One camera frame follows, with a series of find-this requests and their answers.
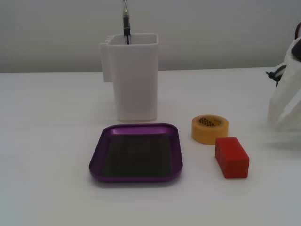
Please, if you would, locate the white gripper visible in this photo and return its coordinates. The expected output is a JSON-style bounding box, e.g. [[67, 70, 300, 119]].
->
[[267, 22, 301, 131]]

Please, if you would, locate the yellow tape roll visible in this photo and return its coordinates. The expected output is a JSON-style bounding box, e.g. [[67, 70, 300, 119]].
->
[[191, 114, 230, 145]]

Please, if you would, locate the red rectangular block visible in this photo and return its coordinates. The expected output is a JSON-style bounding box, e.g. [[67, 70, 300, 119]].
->
[[214, 137, 250, 179]]

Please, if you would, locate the white plastic tool holder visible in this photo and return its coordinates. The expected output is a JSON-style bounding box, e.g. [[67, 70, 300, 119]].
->
[[99, 33, 159, 122]]

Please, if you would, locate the purple metal tray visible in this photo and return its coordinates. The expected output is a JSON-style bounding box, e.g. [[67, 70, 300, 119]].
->
[[88, 122, 183, 183]]

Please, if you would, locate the black pen in container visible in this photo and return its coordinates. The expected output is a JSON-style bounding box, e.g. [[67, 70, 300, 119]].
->
[[121, 0, 132, 45]]

